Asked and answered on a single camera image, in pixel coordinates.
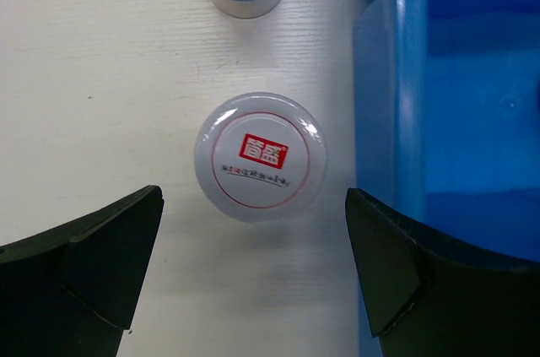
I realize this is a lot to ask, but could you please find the blue plastic three-compartment bin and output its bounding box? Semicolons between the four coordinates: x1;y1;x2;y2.
350;0;540;268

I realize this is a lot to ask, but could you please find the white-lid dark jar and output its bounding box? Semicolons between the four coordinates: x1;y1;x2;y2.
194;92;327;223

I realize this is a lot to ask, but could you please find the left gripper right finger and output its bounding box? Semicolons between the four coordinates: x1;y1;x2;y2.
345;188;539;356

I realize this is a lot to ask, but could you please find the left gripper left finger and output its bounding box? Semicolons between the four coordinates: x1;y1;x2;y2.
1;186;165;356

